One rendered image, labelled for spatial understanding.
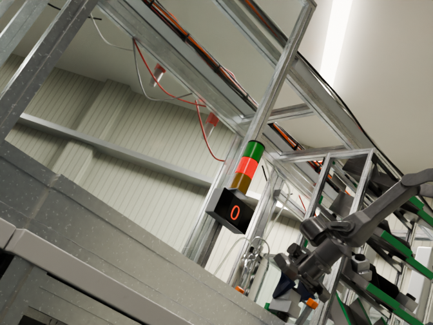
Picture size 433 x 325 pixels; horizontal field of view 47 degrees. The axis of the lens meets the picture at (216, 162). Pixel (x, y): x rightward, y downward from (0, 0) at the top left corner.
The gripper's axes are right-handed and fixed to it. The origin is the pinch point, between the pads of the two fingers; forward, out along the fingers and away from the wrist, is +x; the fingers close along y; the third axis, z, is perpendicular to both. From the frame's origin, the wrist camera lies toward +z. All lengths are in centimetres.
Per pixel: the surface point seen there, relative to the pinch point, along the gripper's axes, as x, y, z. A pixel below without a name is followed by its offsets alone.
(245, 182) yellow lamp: -11.8, 19.3, 19.0
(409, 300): -18.5, -39.5, 2.2
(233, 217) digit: -3.7, 18.8, 12.9
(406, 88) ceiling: -127, -178, 234
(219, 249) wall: 90, -205, 294
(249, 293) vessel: 31, -57, 68
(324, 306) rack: -1.2, -19.0, 4.7
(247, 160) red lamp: -16.1, 20.9, 23.2
